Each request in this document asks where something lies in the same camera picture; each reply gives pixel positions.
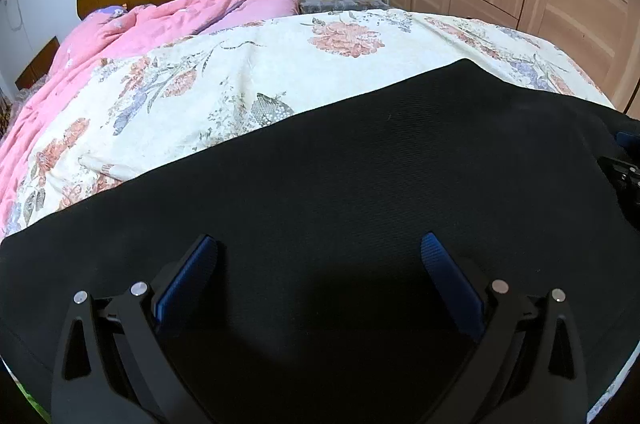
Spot nightstand with dark floral cover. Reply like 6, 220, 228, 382
298, 0, 390, 16

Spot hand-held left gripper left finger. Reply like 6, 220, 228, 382
50, 233, 221, 424

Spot purple floral pillow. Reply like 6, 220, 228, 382
80, 5, 130, 23

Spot dark wooden side cabinet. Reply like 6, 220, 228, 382
14, 36, 61, 91

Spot pink quilt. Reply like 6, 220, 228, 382
0, 0, 300, 230

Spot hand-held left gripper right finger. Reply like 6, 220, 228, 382
420, 231, 588, 424

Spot black pants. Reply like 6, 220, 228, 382
0, 58, 640, 405

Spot cream floral blanket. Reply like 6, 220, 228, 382
0, 8, 617, 240

